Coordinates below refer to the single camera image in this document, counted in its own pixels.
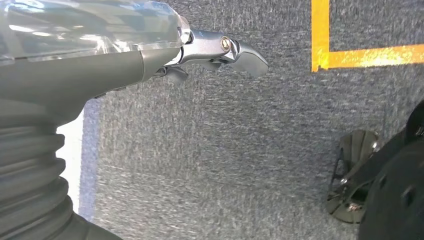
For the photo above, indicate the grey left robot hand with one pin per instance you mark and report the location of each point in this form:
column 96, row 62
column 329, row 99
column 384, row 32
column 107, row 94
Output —
column 82, row 66

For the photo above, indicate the yellow floor tape mark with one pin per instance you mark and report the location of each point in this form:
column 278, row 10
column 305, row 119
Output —
column 320, row 33

